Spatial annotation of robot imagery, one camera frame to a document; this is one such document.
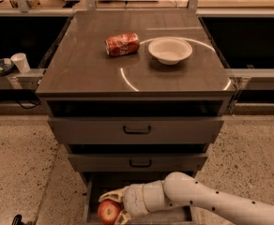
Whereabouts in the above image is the middle grey drawer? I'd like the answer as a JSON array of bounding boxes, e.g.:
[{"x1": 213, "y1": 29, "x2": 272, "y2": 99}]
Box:
[{"x1": 68, "y1": 154, "x2": 206, "y2": 173}]

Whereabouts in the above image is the grey drawer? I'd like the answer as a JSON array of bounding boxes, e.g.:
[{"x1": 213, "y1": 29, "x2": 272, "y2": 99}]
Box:
[
  {"x1": 48, "y1": 117, "x2": 223, "y2": 144},
  {"x1": 68, "y1": 154, "x2": 206, "y2": 173}
]

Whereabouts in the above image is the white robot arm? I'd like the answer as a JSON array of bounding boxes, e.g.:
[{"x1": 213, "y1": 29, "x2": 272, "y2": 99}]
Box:
[{"x1": 99, "y1": 172, "x2": 274, "y2": 225}]

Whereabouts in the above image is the white foam cup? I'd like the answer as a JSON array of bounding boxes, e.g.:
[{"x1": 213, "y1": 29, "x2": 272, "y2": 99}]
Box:
[{"x1": 10, "y1": 52, "x2": 30, "y2": 73}]

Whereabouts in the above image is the red apple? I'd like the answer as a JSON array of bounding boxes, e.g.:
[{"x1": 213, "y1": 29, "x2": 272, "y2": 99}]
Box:
[{"x1": 98, "y1": 200, "x2": 121, "y2": 225}]

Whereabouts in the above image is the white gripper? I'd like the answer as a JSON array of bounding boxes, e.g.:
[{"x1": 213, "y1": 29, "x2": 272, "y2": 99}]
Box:
[{"x1": 99, "y1": 184, "x2": 148, "y2": 225}]

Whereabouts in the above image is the top grey drawer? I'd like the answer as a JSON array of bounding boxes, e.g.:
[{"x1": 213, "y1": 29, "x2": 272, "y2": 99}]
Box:
[{"x1": 48, "y1": 117, "x2": 223, "y2": 144}]

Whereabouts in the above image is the black object at floor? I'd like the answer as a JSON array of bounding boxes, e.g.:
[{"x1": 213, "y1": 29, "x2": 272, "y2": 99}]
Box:
[{"x1": 11, "y1": 215, "x2": 35, "y2": 225}]

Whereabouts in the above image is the dark blue dish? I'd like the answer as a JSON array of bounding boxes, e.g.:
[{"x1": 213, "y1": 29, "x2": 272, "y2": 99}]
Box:
[{"x1": 0, "y1": 58, "x2": 14, "y2": 76}]

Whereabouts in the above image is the white bowl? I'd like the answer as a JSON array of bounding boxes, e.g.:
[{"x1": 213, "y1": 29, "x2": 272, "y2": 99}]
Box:
[{"x1": 148, "y1": 37, "x2": 192, "y2": 65}]

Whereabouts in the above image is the crushed red soda can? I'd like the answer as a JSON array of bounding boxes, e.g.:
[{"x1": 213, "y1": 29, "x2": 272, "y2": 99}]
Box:
[{"x1": 105, "y1": 33, "x2": 140, "y2": 57}]

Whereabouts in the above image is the open bottom drawer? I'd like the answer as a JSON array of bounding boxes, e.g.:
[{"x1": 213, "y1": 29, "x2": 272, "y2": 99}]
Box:
[{"x1": 84, "y1": 172, "x2": 197, "y2": 225}]

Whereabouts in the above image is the grey drawer cabinet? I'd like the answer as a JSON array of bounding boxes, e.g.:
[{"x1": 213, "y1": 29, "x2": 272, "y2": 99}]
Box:
[{"x1": 35, "y1": 8, "x2": 237, "y2": 225}]

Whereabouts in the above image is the black floor cable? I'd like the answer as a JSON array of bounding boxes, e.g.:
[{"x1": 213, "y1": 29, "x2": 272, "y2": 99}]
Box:
[{"x1": 0, "y1": 98, "x2": 42, "y2": 110}]

